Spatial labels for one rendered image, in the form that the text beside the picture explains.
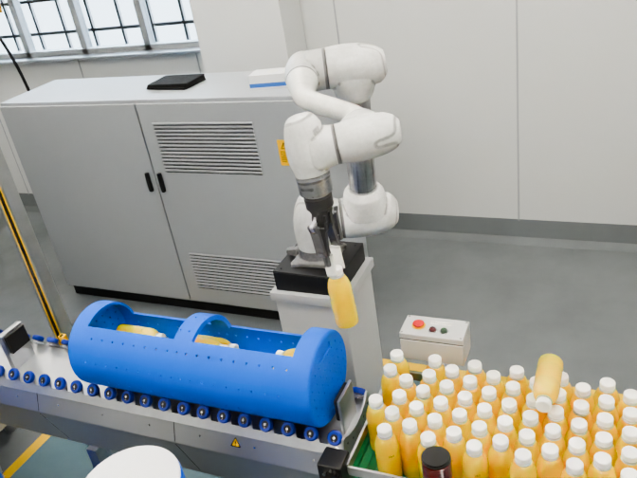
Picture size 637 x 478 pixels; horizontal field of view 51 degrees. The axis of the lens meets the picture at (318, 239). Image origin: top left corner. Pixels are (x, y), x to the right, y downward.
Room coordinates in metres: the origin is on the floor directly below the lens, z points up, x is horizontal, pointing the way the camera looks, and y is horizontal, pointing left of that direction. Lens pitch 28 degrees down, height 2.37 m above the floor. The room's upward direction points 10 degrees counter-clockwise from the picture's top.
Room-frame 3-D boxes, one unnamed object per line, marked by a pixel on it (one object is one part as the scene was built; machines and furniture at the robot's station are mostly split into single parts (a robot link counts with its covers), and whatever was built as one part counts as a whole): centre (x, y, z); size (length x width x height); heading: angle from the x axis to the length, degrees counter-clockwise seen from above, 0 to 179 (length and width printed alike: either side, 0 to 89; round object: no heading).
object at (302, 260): (2.29, 0.03, 1.11); 0.22 x 0.18 x 0.06; 69
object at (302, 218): (2.28, -0.01, 1.25); 0.18 x 0.16 x 0.22; 87
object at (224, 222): (3.97, 0.78, 0.72); 2.15 x 0.54 x 1.45; 62
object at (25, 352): (2.13, 1.19, 1.00); 0.10 x 0.04 x 0.15; 153
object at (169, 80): (3.96, 0.67, 1.46); 0.32 x 0.23 x 0.04; 62
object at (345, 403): (1.52, 0.01, 0.99); 0.10 x 0.02 x 0.12; 153
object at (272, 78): (3.57, 0.09, 1.48); 0.24 x 0.12 x 0.08; 70
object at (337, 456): (1.32, 0.06, 0.95); 0.10 x 0.07 x 0.10; 153
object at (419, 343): (1.68, -0.31, 1.05); 0.20 x 0.10 x 0.10; 63
